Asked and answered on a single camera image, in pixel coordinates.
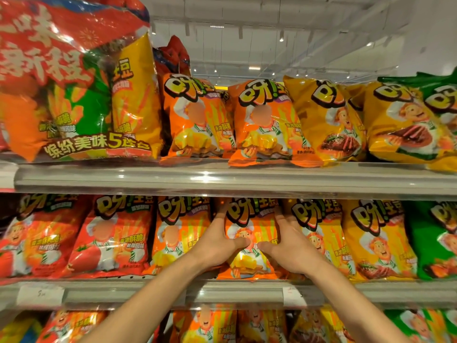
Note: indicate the person's left forearm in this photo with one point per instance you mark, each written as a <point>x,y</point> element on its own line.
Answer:
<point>150,303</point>

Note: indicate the dark red large snack bag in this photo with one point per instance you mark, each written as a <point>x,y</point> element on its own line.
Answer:
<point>175,55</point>

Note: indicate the row of red tomato chip bags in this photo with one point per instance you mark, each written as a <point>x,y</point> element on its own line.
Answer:
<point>71,326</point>

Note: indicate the yellow chef snack bag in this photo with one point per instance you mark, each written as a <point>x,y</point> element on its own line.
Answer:
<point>378,242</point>
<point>328,239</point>

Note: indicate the large red multipack snack bag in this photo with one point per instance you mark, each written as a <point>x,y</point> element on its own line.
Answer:
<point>53,49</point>

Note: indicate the person's right hand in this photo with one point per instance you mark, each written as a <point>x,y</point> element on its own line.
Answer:
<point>296,253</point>

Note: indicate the person's left hand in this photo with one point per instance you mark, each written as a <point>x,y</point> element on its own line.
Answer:
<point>217,246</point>

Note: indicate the person's right forearm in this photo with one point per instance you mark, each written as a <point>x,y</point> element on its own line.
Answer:
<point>353,310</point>

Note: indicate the white price tag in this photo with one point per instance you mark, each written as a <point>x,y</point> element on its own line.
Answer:
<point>7,176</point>
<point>40,295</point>
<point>293,296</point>

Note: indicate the row of orange snack bags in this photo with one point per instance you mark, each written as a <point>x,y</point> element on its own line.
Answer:
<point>264,132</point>
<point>214,325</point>

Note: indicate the green potato stick bag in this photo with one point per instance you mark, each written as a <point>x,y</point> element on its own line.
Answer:
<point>435,242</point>

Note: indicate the orange potato stick bag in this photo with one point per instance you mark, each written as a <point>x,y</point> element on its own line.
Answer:
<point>175,239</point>
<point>250,217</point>

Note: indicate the metal store shelving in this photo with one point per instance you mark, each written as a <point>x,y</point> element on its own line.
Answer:
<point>250,180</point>

